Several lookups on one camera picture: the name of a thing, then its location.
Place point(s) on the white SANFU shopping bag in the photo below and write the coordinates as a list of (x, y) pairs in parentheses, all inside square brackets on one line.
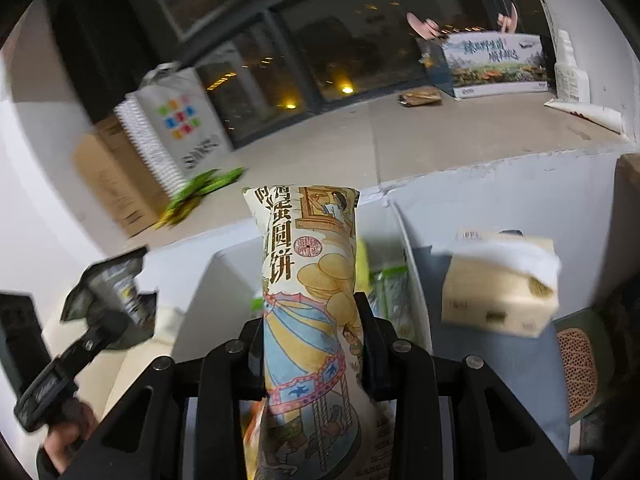
[(173, 126)]

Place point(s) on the dark snack packet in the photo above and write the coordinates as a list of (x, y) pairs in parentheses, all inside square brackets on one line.
[(107, 297)]

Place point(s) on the illustrated egg cookie snack bag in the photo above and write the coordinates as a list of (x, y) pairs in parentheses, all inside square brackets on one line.
[(316, 422)]

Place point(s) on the white cardboard storage box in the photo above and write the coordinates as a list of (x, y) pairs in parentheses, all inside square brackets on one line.
[(575, 197)]

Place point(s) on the cream sofa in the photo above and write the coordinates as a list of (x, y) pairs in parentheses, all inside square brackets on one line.
[(111, 373)]

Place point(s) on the beige tissue pack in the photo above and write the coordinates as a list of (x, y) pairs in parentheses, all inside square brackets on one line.
[(501, 282)]

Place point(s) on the green snack packets on sill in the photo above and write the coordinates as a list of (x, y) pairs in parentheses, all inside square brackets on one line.
[(193, 193)]

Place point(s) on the green woven stool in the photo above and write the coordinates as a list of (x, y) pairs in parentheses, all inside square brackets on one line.
[(587, 360)]

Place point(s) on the left hand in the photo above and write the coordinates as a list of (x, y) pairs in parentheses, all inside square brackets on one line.
[(63, 435)]

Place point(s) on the landscape printed carton box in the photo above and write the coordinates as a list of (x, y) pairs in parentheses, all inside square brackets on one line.
[(473, 64)]

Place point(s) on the white plastic bottle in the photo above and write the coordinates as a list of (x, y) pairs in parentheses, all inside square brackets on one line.
[(572, 83)]

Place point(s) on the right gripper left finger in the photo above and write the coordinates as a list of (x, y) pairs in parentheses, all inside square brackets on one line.
[(231, 373)]

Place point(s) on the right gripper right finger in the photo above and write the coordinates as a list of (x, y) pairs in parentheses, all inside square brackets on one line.
[(395, 369)]

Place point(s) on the brown paper scrap on sill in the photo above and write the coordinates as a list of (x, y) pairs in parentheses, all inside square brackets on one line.
[(422, 96)]

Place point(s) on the brown cardboard box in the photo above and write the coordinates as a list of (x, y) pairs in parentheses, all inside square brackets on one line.
[(119, 178)]

